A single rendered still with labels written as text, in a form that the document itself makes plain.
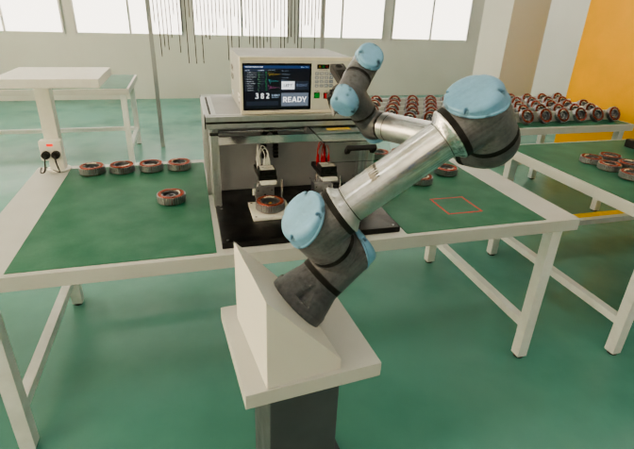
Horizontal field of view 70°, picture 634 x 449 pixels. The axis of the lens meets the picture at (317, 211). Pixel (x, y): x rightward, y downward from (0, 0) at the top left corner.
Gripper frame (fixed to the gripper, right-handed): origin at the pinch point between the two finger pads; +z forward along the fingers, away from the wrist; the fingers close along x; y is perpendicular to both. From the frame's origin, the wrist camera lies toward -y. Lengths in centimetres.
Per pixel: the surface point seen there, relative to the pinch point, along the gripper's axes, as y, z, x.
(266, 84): -16.8, 16.1, -18.7
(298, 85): -16.4, 16.2, -6.6
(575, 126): -36, 120, 229
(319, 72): -20.2, 13.3, 1.3
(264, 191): 16.8, 40.8, -20.0
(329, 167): 12.7, 27.8, 4.5
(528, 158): 1, 72, 138
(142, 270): 46, 16, -65
